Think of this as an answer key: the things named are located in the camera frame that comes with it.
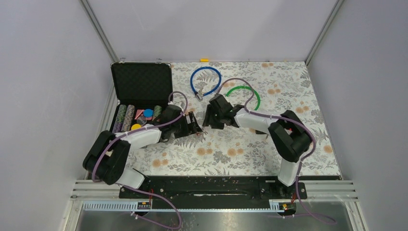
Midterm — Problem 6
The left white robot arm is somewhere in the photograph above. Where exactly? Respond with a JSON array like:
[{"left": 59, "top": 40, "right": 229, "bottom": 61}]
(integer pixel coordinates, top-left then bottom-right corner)
[{"left": 82, "top": 104, "right": 203, "bottom": 198}]

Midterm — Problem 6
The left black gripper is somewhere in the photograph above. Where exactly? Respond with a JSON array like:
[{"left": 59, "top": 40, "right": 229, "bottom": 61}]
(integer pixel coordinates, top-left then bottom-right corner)
[{"left": 171, "top": 111, "right": 202, "bottom": 139}]

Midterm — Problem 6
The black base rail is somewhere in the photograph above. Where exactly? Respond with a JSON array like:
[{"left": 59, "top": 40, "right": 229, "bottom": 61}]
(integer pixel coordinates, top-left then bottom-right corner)
[{"left": 118, "top": 175, "right": 308, "bottom": 210}]

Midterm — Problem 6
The floral table mat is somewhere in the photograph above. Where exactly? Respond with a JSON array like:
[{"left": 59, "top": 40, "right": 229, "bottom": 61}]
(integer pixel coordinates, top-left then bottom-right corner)
[{"left": 126, "top": 62, "right": 340, "bottom": 176}]

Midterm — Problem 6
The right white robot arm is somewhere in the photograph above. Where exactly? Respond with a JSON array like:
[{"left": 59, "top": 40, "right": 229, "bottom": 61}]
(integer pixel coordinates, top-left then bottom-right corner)
[{"left": 203, "top": 94, "right": 316, "bottom": 198}]

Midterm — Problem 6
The blue cable lock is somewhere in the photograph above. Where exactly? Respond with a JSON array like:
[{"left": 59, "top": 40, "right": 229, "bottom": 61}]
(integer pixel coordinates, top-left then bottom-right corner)
[{"left": 190, "top": 67, "right": 222, "bottom": 102}]

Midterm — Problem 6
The green cable lock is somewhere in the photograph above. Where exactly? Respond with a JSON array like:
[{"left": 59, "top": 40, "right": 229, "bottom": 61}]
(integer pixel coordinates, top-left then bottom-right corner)
[{"left": 226, "top": 86, "right": 261, "bottom": 111}]

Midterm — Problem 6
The black poker chip case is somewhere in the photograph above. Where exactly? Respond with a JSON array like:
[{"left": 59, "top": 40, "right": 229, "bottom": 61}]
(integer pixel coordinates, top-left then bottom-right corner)
[{"left": 109, "top": 62, "right": 173, "bottom": 132}]

